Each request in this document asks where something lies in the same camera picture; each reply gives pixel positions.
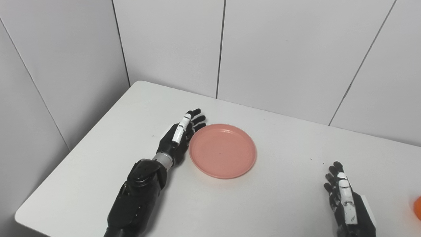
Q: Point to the orange fruit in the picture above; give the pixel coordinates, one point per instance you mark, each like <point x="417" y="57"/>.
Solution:
<point x="418" y="208"/>

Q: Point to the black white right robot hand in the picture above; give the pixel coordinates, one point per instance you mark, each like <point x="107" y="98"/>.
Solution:
<point x="358" y="217"/>

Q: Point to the pink round plate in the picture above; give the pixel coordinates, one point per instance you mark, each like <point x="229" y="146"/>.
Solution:
<point x="222" y="151"/>

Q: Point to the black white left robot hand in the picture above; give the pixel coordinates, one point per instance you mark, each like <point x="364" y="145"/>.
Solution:
<point x="172" y="143"/>

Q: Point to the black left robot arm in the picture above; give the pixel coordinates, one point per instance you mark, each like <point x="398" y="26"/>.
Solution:
<point x="138" y="197"/>

